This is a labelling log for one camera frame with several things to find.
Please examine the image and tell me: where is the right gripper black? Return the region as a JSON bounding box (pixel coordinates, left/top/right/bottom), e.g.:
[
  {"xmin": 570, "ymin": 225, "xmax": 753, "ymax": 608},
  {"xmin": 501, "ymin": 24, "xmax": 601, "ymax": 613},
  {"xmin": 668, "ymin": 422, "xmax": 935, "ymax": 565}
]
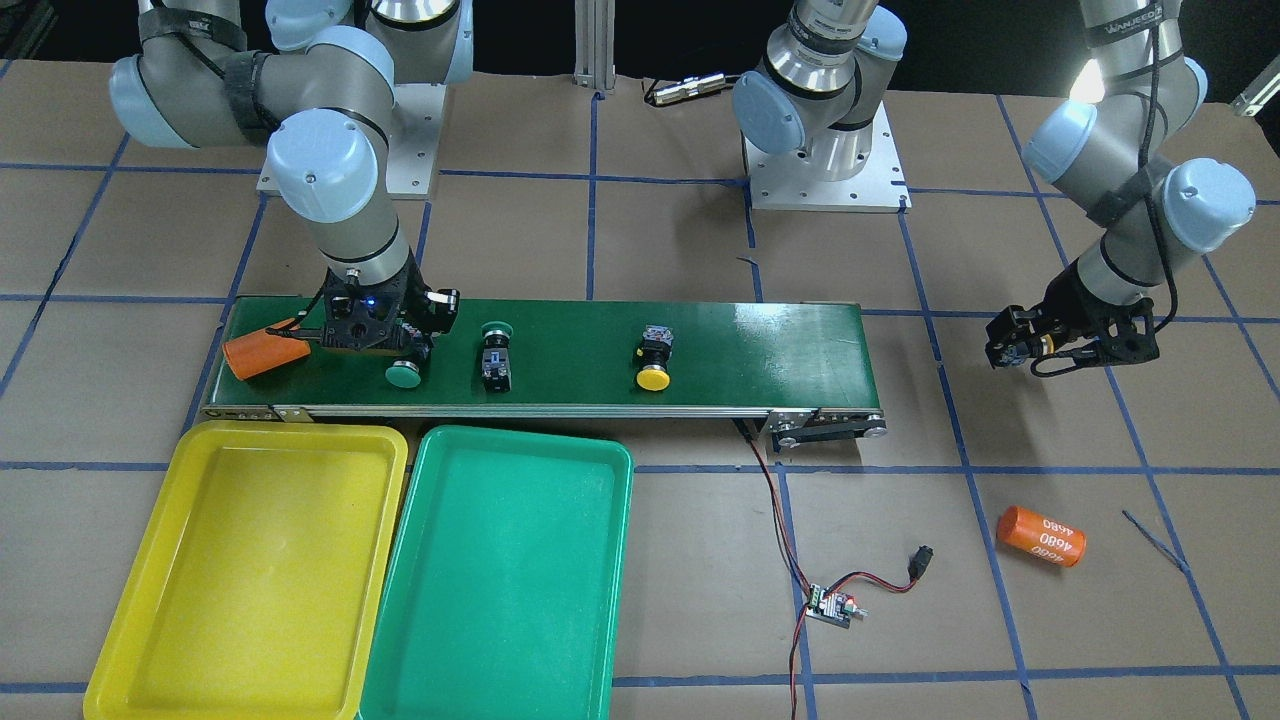
[{"xmin": 320, "ymin": 258, "xmax": 461, "ymax": 356}]

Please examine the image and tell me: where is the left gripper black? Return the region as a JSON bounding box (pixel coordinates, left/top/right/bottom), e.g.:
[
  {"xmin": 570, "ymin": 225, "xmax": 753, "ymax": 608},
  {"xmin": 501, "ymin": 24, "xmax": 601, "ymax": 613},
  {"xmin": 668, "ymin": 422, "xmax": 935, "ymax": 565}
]
[{"xmin": 986, "ymin": 270, "xmax": 1160, "ymax": 375}]

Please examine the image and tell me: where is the green push button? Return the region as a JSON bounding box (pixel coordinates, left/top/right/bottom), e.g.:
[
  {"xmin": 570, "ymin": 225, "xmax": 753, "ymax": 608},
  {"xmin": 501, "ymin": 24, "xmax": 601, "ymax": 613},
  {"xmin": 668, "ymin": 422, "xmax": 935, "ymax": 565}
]
[
  {"xmin": 384, "ymin": 341, "xmax": 431, "ymax": 389},
  {"xmin": 479, "ymin": 322, "xmax": 513, "ymax": 393}
]

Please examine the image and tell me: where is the plain orange cylinder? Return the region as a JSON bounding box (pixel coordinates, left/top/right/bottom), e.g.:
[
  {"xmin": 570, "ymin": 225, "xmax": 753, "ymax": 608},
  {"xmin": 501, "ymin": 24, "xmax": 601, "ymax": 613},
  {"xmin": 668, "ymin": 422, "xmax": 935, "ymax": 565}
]
[{"xmin": 221, "ymin": 320, "xmax": 311, "ymax": 380}]

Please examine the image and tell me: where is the orange cylinder with 4680 print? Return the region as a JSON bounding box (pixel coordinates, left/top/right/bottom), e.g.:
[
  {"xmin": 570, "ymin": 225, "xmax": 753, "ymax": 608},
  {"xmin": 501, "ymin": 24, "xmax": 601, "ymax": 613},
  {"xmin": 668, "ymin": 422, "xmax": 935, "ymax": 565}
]
[{"xmin": 996, "ymin": 505, "xmax": 1087, "ymax": 568}]

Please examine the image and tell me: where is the yellow push button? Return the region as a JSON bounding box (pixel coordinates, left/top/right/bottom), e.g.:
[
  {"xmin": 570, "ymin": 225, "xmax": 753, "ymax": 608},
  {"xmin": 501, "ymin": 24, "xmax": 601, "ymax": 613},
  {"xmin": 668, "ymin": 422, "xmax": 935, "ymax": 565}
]
[
  {"xmin": 997, "ymin": 334, "xmax": 1055, "ymax": 366},
  {"xmin": 635, "ymin": 325, "xmax": 675, "ymax": 392}
]

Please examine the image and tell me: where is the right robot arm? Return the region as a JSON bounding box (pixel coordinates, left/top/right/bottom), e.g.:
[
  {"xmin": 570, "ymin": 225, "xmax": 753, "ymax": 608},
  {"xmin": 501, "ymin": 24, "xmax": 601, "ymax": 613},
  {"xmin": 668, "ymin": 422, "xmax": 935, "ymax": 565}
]
[{"xmin": 109, "ymin": 1, "xmax": 474, "ymax": 359}]

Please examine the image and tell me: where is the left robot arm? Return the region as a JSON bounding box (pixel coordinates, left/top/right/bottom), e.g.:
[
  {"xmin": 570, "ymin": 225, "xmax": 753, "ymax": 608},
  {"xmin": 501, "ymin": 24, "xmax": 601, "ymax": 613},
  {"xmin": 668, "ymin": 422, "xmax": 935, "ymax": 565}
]
[{"xmin": 733, "ymin": 1, "xmax": 1256, "ymax": 375}]

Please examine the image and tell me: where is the green conveyor belt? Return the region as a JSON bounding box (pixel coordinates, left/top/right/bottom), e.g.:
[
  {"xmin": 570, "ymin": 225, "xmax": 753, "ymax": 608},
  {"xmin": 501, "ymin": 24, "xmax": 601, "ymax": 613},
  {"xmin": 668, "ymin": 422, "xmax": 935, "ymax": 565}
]
[{"xmin": 200, "ymin": 296, "xmax": 886, "ymax": 445}]

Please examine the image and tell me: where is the yellow plastic tray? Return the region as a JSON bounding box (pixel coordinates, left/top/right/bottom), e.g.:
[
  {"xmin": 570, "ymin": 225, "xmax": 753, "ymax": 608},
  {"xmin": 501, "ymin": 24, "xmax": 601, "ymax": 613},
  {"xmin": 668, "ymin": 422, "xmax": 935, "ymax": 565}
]
[{"xmin": 83, "ymin": 421, "xmax": 408, "ymax": 719}]

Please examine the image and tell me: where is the green plastic tray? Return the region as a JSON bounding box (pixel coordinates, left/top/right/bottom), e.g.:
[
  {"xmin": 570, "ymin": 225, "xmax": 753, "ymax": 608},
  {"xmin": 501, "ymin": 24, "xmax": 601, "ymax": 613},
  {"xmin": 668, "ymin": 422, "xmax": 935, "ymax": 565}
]
[{"xmin": 358, "ymin": 427, "xmax": 634, "ymax": 719}]

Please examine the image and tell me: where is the motor speed controller board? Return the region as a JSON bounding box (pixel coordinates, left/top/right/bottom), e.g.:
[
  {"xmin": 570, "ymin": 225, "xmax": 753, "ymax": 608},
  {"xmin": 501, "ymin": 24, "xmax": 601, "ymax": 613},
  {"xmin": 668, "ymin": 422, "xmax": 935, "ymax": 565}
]
[{"xmin": 804, "ymin": 584, "xmax": 867, "ymax": 629}]

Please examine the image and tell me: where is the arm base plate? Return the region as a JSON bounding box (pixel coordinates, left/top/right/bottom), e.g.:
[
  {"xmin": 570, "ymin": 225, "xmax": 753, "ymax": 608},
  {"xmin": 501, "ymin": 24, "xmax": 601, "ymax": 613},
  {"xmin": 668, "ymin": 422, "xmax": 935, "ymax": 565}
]
[
  {"xmin": 257, "ymin": 85, "xmax": 447, "ymax": 201},
  {"xmin": 742, "ymin": 105, "xmax": 911, "ymax": 213}
]

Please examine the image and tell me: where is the red black wire with plug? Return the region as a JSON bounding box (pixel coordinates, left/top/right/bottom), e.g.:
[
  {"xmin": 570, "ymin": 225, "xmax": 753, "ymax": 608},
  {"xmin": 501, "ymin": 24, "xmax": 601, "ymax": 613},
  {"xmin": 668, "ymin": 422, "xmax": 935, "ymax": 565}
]
[{"xmin": 828, "ymin": 544, "xmax": 936, "ymax": 606}]

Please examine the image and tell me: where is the aluminium frame post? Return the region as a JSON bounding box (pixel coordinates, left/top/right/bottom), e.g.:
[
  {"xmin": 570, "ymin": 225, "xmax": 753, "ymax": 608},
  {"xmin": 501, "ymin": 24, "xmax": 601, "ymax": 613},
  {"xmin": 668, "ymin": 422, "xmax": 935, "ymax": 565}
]
[{"xmin": 572, "ymin": 0, "xmax": 616, "ymax": 94}]

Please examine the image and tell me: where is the red black power wire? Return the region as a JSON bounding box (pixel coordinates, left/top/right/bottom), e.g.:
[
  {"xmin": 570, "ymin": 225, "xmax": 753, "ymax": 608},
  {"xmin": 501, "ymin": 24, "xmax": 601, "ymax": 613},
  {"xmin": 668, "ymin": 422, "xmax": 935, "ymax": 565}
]
[{"xmin": 735, "ymin": 420, "xmax": 817, "ymax": 720}]

